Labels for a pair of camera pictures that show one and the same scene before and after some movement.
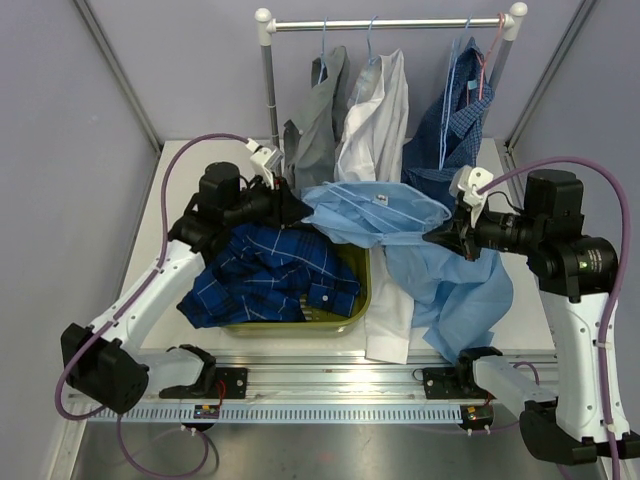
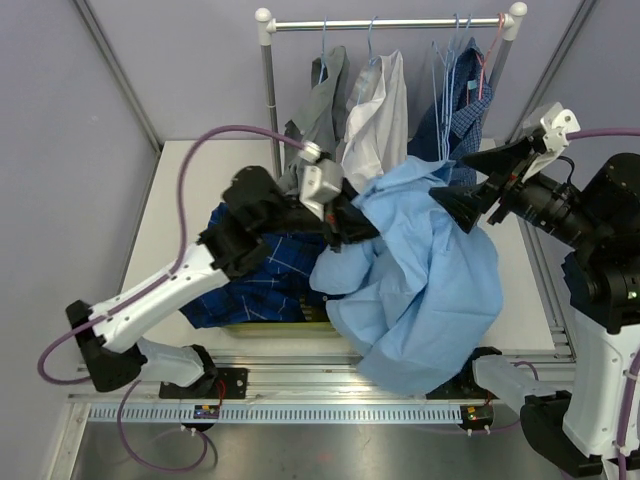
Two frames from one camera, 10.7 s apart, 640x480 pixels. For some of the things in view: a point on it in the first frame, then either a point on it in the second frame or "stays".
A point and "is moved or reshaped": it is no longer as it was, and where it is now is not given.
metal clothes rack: x=267 y=26 stays
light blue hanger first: x=323 y=50 stays
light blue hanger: x=384 y=207 → x=446 y=61
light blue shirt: x=460 y=301 is moved or reshaped
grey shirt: x=310 y=152 stays
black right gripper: x=459 y=235 → x=466 y=203
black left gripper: x=285 y=209 → x=343 y=220
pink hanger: x=483 y=62 stays
